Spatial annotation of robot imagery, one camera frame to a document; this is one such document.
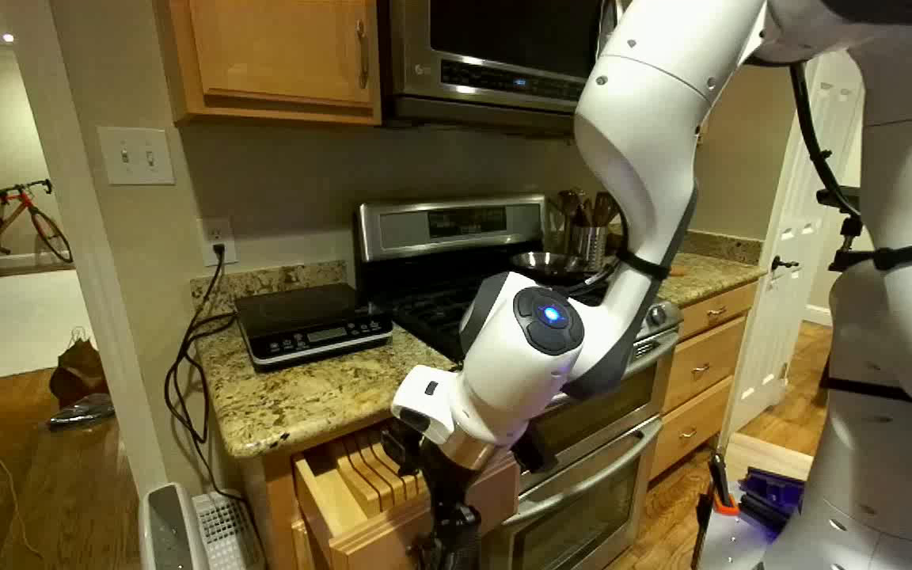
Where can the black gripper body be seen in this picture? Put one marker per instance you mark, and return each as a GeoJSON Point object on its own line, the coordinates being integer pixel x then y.
{"type": "Point", "coordinates": [450, 518]}

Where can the wooden knife block drawer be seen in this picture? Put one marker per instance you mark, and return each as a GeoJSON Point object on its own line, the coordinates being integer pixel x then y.
{"type": "Point", "coordinates": [354, 496]}

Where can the white robot base platform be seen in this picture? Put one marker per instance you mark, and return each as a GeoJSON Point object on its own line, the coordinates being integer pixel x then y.
{"type": "Point", "coordinates": [734, 544]}

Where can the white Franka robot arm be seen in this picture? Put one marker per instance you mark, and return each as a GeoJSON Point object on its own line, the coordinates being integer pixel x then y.
{"type": "Point", "coordinates": [646, 105]}

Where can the deep wooden cabinet drawer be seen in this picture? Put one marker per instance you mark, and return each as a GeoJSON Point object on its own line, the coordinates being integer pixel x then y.
{"type": "Point", "coordinates": [691, 425]}
{"type": "Point", "coordinates": [703, 366]}

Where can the shallow wooden cabinet drawer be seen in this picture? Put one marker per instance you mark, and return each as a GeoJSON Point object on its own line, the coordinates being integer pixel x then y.
{"type": "Point", "coordinates": [716, 308]}

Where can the white grille panel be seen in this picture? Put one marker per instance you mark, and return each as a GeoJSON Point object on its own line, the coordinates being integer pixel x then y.
{"type": "Point", "coordinates": [227, 535]}

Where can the black portable induction cooktop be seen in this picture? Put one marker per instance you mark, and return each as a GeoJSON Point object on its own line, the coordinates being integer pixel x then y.
{"type": "Point", "coordinates": [302, 317]}

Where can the metal bowl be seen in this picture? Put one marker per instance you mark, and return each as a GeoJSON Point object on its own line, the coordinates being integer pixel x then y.
{"type": "Point", "coordinates": [547, 263]}

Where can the stainless steel stove range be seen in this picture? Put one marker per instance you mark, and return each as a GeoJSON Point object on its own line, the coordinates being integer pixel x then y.
{"type": "Point", "coordinates": [436, 227]}

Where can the metal utensil holder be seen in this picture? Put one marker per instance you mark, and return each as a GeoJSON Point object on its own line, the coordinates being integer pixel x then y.
{"type": "Point", "coordinates": [582, 227]}

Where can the purple object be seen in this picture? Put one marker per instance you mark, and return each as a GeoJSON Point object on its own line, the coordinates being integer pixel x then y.
{"type": "Point", "coordinates": [771, 496]}

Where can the white panel door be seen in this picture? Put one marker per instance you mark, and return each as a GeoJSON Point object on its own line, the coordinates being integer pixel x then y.
{"type": "Point", "coordinates": [784, 317]}

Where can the brown bag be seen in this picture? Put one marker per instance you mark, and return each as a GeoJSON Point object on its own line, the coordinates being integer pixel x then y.
{"type": "Point", "coordinates": [77, 369]}

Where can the stainless steel microwave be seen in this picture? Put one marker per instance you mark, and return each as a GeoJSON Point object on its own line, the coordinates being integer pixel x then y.
{"type": "Point", "coordinates": [488, 51]}

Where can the red bicycle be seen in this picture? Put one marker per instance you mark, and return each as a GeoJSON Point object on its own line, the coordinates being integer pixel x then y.
{"type": "Point", "coordinates": [15, 207]}

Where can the white wall outlet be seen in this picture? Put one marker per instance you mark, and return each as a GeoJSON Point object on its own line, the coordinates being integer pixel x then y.
{"type": "Point", "coordinates": [214, 234]}

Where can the white light switch plate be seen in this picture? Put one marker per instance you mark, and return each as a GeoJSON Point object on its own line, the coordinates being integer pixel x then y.
{"type": "Point", "coordinates": [136, 158]}

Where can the wooden wall cabinet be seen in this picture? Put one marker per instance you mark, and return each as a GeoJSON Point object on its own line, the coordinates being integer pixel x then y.
{"type": "Point", "coordinates": [268, 51]}

